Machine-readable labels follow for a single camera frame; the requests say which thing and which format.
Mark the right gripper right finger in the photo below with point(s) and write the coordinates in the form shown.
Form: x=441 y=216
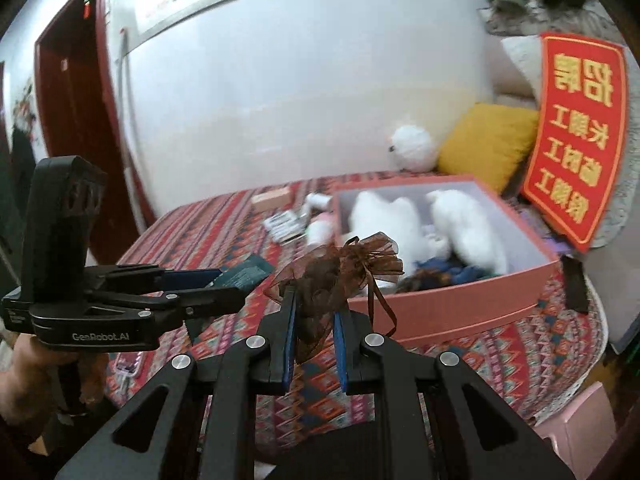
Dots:
x=436 y=418

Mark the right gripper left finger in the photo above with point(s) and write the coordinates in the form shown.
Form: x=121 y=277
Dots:
x=195 y=419

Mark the brown organza gift bag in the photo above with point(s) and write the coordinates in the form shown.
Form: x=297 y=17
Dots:
x=327 y=277

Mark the large white plush bear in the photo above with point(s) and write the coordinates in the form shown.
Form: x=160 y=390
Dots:
x=458 y=226

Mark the pink cardboard box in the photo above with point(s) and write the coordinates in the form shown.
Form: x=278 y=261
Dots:
x=272 y=199

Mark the white pill bottle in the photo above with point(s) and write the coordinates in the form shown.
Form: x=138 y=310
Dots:
x=318 y=201

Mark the teal pouch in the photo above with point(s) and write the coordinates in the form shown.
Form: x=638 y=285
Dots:
x=453 y=271

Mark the person left hand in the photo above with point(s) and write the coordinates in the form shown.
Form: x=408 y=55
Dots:
x=26 y=387

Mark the pink plastic stool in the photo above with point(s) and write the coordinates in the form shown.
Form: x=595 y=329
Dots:
x=583 y=431

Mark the dark green card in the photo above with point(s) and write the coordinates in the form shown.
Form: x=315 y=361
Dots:
x=245 y=276

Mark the pink storage box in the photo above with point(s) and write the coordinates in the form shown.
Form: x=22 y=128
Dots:
x=448 y=299

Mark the dark red door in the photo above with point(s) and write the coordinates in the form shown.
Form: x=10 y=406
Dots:
x=76 y=104

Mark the small white round plush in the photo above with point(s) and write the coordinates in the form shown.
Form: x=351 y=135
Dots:
x=414 y=149

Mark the yellow cushion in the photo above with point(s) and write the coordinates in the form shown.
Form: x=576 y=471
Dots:
x=489 y=142

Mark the red sign with yellow characters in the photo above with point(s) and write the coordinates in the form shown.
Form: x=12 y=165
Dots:
x=581 y=133

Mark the beige pillow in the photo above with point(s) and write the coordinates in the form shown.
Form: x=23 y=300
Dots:
x=515 y=65

